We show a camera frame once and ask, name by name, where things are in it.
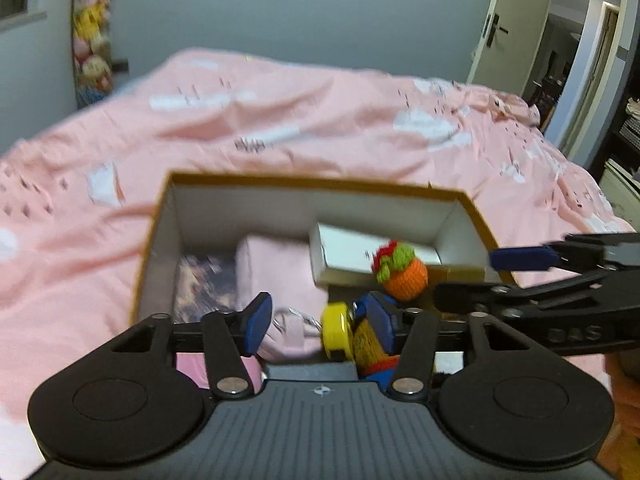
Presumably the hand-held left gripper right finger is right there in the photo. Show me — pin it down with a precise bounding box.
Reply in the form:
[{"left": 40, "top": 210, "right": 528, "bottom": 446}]
[{"left": 362, "top": 291, "right": 536, "bottom": 396}]

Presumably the orange cardboard box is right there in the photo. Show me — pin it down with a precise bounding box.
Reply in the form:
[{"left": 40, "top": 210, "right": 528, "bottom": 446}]
[{"left": 129, "top": 171, "right": 517, "bottom": 386}]

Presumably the white door frame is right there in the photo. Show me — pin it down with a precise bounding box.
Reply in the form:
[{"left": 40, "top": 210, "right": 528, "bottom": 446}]
[{"left": 542, "top": 0, "right": 631, "bottom": 161}]

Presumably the brown teddy bear plush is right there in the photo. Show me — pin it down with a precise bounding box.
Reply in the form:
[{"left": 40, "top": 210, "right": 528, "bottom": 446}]
[{"left": 350, "top": 292, "right": 406, "bottom": 391}]

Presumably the yellow round tape measure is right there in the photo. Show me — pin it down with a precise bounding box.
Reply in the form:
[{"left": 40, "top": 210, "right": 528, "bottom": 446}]
[{"left": 320, "top": 301, "right": 357, "bottom": 361}]

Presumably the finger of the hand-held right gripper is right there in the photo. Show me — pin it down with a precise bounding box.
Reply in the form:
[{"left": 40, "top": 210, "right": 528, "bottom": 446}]
[
  {"left": 434, "top": 267, "right": 640, "bottom": 319},
  {"left": 489, "top": 232, "right": 640, "bottom": 273}
]

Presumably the hanging column of plush toys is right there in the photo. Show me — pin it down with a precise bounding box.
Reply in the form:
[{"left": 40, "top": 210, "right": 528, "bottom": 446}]
[{"left": 70, "top": 0, "right": 116, "bottom": 111}]

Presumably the white glasses case box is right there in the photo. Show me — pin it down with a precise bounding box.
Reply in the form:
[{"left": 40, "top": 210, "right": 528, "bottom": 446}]
[{"left": 308, "top": 222, "right": 443, "bottom": 288}]

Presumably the orange crochet toy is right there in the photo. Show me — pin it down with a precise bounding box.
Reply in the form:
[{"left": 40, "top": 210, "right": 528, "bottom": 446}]
[{"left": 370, "top": 241, "right": 429, "bottom": 302}]

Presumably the pink cloud print blanket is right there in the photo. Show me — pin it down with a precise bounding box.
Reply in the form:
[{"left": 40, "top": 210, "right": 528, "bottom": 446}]
[{"left": 0, "top": 47, "right": 640, "bottom": 480}]

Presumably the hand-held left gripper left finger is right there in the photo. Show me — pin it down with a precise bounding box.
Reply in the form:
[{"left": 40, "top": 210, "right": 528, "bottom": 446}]
[{"left": 105, "top": 291, "right": 274, "bottom": 401}]

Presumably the black door handle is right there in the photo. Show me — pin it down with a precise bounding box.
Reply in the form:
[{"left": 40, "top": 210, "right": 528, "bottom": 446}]
[{"left": 482, "top": 12, "right": 511, "bottom": 51}]

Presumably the pink fabric pouch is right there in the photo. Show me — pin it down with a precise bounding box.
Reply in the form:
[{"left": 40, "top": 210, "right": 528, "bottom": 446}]
[{"left": 235, "top": 232, "right": 331, "bottom": 361}]

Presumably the dark grey case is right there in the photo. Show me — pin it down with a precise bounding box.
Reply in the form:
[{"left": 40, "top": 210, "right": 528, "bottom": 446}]
[{"left": 262, "top": 362, "right": 358, "bottom": 383}]

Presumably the white room door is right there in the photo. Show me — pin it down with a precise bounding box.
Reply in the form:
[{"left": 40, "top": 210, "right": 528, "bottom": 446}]
[{"left": 465, "top": 0, "right": 561, "bottom": 98}]

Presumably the purple patterned card pack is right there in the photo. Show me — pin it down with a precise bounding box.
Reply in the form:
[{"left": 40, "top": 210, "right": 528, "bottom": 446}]
[{"left": 172, "top": 255, "right": 241, "bottom": 323}]

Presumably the white storage cabinet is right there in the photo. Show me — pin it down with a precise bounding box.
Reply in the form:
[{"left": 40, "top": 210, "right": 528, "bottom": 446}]
[{"left": 597, "top": 157, "right": 640, "bottom": 221}]

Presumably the grey woven basket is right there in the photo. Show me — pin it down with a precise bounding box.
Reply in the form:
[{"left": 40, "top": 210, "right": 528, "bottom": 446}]
[{"left": 620, "top": 115, "right": 640, "bottom": 148}]

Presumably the dark storage shelf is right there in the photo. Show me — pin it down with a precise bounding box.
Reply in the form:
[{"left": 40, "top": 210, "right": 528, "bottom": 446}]
[{"left": 600, "top": 55, "right": 640, "bottom": 171}]

